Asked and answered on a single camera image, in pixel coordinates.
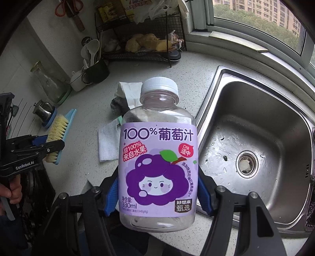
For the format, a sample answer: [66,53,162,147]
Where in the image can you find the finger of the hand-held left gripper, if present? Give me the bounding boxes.
[6,134,48,151]
[5,140,66,164]

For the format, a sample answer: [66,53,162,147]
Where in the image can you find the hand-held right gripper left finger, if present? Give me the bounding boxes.
[37,170,123,256]

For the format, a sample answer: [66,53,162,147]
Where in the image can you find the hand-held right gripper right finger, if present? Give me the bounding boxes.
[197,170,288,256]

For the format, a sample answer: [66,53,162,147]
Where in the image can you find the yellow bristle scrub brush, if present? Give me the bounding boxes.
[44,109,77,165]

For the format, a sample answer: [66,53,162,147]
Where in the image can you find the plastic juice bottle purple label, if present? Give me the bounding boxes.
[118,77,200,232]

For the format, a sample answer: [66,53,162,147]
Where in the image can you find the grey felt cloth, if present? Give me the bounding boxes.
[110,97,130,116]

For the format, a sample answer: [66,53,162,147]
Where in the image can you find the cream rubber glove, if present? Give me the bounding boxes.
[116,82,144,109]

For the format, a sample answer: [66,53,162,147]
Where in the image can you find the person's left hand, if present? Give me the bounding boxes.
[0,173,22,197]

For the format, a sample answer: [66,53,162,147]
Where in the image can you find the blue dish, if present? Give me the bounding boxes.
[42,108,57,128]

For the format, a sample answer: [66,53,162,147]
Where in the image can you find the steel oil pot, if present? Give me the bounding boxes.
[33,100,54,123]

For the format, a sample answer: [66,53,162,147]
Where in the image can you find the green dish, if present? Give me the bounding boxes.
[50,89,72,105]

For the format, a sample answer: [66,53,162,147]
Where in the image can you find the sink drain strainer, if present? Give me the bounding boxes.
[236,151,259,176]

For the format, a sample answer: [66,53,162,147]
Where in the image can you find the white wipe cloth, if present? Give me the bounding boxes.
[98,120,123,163]

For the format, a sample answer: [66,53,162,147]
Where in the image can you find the clear glass bottle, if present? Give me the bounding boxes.
[30,61,66,104]

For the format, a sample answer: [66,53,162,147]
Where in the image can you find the person's blue trousers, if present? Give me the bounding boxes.
[0,212,29,256]

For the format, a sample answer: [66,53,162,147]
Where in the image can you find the white lidded pot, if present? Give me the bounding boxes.
[69,70,86,92]

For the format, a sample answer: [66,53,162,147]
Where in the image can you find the dark utensil cup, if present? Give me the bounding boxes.
[82,59,110,84]

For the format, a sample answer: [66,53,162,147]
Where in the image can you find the white ladle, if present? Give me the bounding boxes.
[81,44,90,68]

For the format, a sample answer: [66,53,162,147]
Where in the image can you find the steel sink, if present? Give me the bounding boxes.
[195,65,315,239]

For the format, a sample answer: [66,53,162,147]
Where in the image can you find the white rice paddle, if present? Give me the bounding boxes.
[86,39,100,67]

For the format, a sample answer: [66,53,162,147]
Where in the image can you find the steel wool scourer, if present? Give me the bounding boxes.
[303,172,315,187]

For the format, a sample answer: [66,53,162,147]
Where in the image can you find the garlic bulb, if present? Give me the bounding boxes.
[167,30,184,48]
[103,38,121,52]

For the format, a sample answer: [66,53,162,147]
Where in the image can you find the ginger root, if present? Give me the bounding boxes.
[125,34,143,53]
[140,33,173,52]

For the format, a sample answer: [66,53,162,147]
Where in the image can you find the dark bottle yellow label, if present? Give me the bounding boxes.
[95,4,122,22]

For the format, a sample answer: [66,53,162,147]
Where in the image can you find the yellow detergent box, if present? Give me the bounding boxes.
[120,0,138,16]

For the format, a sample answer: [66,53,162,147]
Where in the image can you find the black wire rack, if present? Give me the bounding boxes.
[95,7,187,68]

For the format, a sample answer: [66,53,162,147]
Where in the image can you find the orange handled scissors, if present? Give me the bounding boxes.
[55,0,84,18]

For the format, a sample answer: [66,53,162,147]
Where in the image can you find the window frame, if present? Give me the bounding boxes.
[183,0,315,72]

